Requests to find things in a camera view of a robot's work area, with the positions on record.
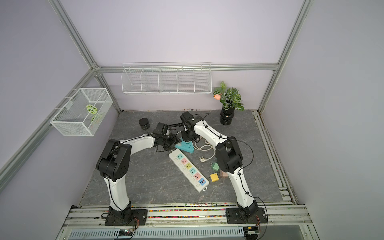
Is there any teal triangular power socket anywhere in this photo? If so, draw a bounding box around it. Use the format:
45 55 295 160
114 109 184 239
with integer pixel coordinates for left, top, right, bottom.
175 140 195 153

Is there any green plug adapter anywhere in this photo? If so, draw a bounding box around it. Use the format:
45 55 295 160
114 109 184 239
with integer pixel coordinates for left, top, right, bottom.
211 162 220 172

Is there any long white power strip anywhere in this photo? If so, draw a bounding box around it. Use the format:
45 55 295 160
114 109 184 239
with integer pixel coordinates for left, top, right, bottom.
169 149 209 193

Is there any yellow plug adapter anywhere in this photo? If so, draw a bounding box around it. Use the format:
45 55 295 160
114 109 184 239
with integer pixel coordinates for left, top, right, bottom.
210 173 219 183

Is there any pink adapter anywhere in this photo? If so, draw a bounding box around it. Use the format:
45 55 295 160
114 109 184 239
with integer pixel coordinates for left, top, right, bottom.
220 170 228 178

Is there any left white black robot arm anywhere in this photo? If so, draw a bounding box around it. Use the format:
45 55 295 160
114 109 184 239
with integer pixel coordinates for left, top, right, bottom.
96 123 180 219

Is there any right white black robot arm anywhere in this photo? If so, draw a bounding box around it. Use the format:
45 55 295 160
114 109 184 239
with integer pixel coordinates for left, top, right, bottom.
180 112 259 217

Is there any small black round jar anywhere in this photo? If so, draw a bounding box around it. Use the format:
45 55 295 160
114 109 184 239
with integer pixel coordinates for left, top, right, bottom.
139 118 150 130

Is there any black ribbed vase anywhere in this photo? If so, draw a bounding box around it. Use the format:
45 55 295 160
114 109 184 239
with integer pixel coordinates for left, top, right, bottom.
220 103 235 126

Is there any green artificial plant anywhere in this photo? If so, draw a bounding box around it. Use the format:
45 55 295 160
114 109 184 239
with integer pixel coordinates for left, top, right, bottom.
213 81 245 111

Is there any green leaf in basket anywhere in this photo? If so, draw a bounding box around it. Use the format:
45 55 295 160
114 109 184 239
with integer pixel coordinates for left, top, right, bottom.
86 105 103 124

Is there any beige coiled power cable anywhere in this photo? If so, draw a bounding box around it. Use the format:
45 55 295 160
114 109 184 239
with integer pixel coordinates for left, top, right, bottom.
193 140 216 161

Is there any white plug of cable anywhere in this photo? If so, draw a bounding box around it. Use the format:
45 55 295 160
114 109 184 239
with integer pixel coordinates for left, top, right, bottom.
199 157 209 163

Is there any long white wire shelf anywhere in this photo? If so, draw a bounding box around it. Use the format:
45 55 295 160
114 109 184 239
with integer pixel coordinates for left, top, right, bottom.
121 62 213 95

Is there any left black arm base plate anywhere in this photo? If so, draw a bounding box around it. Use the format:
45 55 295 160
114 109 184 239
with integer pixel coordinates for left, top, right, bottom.
105 209 148 226

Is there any white wire basket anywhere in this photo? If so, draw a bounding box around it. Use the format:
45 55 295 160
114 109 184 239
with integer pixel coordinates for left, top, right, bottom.
50 88 113 137

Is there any white slotted cable duct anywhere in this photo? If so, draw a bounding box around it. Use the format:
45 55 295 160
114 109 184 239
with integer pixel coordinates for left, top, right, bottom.
66 227 245 240

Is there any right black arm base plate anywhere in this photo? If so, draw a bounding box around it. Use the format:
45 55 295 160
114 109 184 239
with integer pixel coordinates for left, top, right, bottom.
225 208 268 225

